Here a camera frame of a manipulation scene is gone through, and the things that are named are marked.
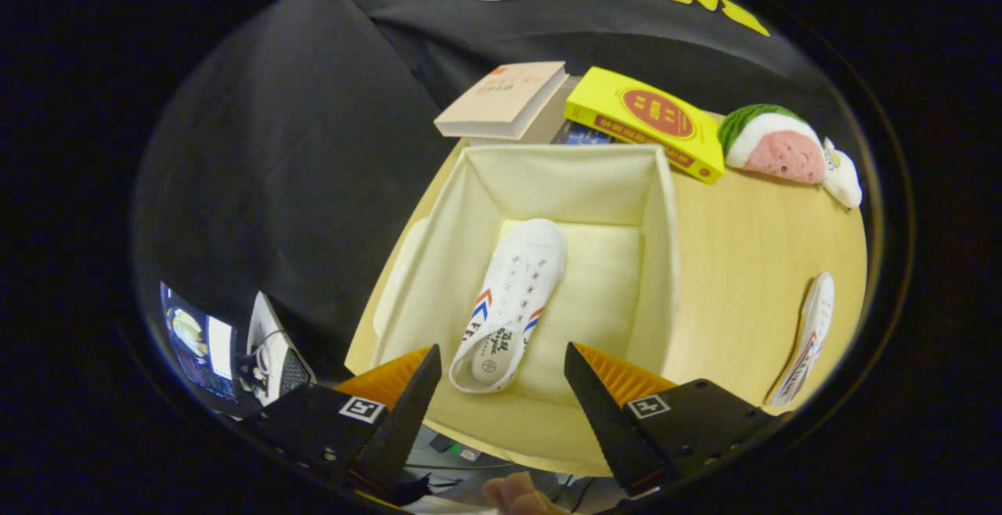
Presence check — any white and grey device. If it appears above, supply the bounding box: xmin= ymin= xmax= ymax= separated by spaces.
xmin=245 ymin=290 xmax=316 ymax=408

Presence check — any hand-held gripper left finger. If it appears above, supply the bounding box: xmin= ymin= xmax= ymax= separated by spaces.
xmin=239 ymin=344 xmax=443 ymax=500

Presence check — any small white plush toy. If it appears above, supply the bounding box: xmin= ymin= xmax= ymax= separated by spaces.
xmin=822 ymin=137 xmax=863 ymax=210

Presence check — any beige book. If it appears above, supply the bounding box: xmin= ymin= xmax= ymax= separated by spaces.
xmin=434 ymin=61 xmax=570 ymax=141

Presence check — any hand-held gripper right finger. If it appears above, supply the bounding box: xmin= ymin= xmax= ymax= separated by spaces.
xmin=564 ymin=341 xmax=788 ymax=498

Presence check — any cream fabric storage box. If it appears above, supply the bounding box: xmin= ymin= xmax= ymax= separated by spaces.
xmin=369 ymin=143 xmax=680 ymax=410

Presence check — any computer screen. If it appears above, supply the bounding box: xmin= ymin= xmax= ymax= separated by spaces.
xmin=159 ymin=280 xmax=240 ymax=405

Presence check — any blue book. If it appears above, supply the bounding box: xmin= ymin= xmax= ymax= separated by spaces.
xmin=550 ymin=120 xmax=619 ymax=146

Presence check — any yellow book with red label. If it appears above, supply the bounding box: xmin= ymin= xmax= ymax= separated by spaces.
xmin=564 ymin=67 xmax=726 ymax=185

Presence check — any white canvas shoe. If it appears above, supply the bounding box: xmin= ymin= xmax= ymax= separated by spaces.
xmin=771 ymin=272 xmax=836 ymax=408
xmin=449 ymin=218 xmax=568 ymax=394

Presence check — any watermelon slice plush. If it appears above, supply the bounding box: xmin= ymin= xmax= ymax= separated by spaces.
xmin=717 ymin=103 xmax=827 ymax=185

